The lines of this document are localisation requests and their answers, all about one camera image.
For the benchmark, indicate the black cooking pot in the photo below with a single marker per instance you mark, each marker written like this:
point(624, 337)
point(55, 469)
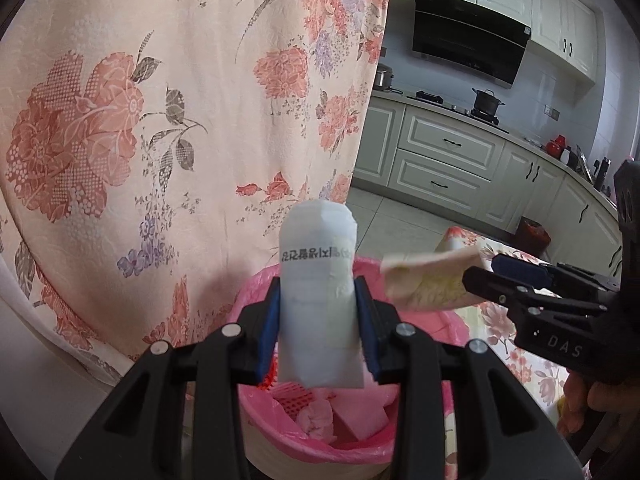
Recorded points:
point(487, 102)

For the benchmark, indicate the wall power outlet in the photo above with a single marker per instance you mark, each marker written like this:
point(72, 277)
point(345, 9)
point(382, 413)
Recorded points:
point(551, 111)

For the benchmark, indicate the black thermos bottle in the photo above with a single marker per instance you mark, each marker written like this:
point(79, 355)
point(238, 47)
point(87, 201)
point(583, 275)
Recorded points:
point(601, 172)

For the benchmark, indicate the small red waste bin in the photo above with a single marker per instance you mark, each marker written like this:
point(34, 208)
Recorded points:
point(531, 235)

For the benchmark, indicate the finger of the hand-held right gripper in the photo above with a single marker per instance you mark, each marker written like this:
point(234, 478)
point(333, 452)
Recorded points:
point(550, 330)
point(525, 270)

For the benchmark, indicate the red kettle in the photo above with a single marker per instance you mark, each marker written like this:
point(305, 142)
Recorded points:
point(556, 146)

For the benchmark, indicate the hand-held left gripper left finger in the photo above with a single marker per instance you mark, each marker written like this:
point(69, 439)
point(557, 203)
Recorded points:
point(267, 330)

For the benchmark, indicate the black gas stove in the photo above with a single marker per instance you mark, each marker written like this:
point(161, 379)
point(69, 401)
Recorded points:
point(440, 97)

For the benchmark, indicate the white paper towel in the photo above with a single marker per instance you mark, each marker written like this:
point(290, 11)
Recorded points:
point(315, 417)

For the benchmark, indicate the trash bin with pink bag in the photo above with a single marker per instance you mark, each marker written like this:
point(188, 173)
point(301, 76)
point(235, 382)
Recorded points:
point(310, 460)

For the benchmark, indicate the small white foam block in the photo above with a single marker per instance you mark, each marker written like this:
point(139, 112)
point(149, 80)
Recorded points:
point(360, 415)

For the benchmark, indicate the black range hood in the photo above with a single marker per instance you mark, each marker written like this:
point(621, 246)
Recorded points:
point(470, 35)

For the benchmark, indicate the floral curtain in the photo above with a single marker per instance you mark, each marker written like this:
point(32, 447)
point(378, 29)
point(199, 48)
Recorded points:
point(150, 110)

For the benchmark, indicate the white upper kitchen cabinets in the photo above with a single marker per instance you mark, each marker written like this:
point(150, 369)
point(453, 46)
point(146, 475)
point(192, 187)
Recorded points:
point(550, 5)

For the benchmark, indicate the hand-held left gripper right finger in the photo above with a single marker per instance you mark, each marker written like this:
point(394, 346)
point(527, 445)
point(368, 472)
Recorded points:
point(367, 330)

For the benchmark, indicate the white kitchen cabinets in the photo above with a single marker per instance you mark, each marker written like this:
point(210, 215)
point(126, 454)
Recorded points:
point(440, 160)
point(550, 5)

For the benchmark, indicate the person's right hand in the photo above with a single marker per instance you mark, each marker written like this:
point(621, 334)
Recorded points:
point(610, 410)

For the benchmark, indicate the silver rice cooker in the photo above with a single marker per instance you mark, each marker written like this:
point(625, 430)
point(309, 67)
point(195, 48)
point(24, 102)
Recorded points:
point(383, 77)

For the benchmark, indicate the white lower kitchen cabinets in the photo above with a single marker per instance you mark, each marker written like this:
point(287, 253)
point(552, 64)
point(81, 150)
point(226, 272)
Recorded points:
point(440, 160)

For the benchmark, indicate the pale yellow white packet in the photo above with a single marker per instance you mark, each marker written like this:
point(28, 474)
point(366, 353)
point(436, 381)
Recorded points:
point(430, 280)

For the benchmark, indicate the pink foam fruit net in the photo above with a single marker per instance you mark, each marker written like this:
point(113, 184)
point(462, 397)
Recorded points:
point(290, 400)

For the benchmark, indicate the white packet with black lettering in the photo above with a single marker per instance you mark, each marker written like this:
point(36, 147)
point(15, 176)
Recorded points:
point(320, 320)

